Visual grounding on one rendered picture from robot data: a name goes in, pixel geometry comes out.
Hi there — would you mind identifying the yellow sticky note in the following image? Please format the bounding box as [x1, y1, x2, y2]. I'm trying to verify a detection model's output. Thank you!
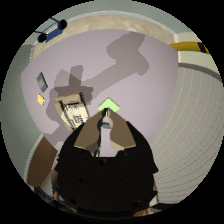
[37, 93, 44, 106]

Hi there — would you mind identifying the dark grey keypad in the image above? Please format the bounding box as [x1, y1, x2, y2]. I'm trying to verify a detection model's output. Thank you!
[37, 72, 48, 93]

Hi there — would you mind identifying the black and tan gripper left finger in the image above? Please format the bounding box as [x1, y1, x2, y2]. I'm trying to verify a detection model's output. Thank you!
[55, 108, 107, 172]

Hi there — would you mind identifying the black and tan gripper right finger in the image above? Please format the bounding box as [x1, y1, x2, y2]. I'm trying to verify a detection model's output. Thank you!
[107, 107, 159, 174]

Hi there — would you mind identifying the green sticky note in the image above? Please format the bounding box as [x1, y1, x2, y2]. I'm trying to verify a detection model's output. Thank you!
[98, 97, 119, 112]

